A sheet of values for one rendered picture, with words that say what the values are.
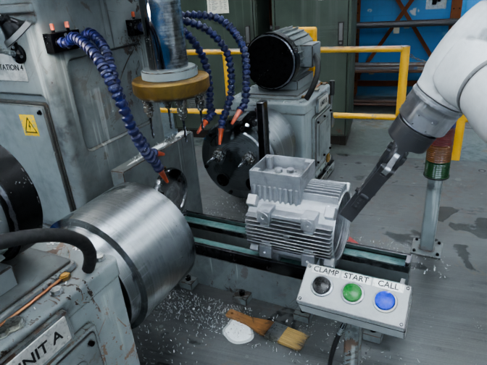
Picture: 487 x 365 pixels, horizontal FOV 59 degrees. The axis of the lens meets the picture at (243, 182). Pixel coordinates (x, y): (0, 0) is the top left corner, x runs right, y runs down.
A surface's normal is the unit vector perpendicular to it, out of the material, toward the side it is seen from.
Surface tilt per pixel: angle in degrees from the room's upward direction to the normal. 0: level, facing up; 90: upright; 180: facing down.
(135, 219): 36
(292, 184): 90
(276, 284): 90
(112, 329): 90
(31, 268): 0
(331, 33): 90
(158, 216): 43
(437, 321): 0
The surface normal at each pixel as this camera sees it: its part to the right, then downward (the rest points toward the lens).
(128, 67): 0.89, 0.14
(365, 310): -0.29, -0.58
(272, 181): -0.44, 0.41
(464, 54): -0.79, -0.22
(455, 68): -0.92, -0.12
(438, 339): -0.07, -0.90
